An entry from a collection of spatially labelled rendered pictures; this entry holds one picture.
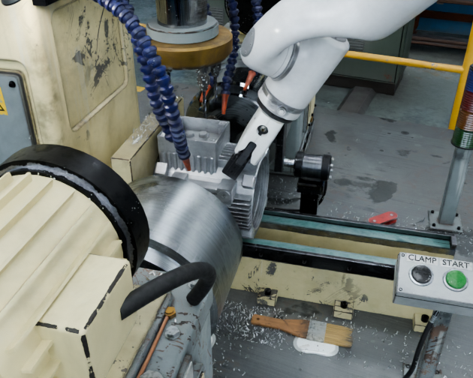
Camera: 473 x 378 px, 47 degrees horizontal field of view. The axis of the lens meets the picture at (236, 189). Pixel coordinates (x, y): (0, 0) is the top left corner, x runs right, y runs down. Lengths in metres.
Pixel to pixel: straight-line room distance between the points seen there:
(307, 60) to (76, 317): 0.57
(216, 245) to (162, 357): 0.27
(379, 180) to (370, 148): 0.20
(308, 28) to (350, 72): 3.55
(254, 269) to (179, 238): 0.40
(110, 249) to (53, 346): 0.12
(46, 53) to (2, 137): 0.19
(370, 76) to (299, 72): 3.45
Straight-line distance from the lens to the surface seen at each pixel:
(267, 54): 0.84
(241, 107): 1.28
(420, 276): 0.88
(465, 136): 1.35
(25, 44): 0.96
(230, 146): 1.10
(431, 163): 1.76
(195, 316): 0.65
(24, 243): 0.47
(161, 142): 1.07
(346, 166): 1.68
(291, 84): 0.89
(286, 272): 1.15
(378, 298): 1.16
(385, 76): 4.30
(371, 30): 0.80
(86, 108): 1.11
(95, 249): 0.52
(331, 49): 0.87
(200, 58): 0.95
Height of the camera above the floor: 1.62
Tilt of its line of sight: 33 degrees down
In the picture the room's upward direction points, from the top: straight up
